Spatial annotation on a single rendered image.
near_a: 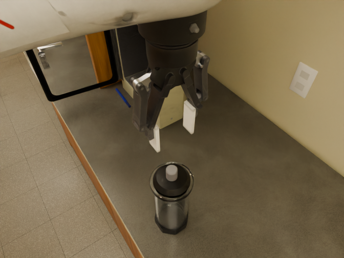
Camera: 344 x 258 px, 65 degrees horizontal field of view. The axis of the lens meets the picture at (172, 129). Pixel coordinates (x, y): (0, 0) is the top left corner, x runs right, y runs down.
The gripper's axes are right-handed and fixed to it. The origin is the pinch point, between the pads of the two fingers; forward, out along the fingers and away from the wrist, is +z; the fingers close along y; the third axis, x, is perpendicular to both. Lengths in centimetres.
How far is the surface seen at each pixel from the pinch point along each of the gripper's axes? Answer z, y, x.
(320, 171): 41, -52, 16
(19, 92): 136, 29, -227
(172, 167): 13.6, -0.1, 0.0
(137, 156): 40.8, -2.4, -25.9
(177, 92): 26.1, -25.1, -32.7
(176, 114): 37, -24, -33
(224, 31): 19, -60, -47
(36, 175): 135, 43, -118
